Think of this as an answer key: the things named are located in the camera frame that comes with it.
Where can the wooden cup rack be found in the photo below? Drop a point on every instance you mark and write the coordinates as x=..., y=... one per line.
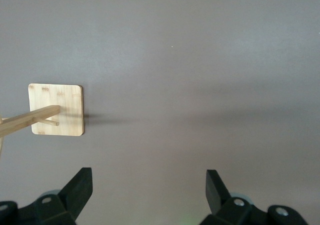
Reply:
x=62, y=97

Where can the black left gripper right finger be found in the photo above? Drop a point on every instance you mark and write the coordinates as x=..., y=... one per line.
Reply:
x=237, y=212

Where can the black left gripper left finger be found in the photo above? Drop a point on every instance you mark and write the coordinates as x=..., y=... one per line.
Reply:
x=50, y=210

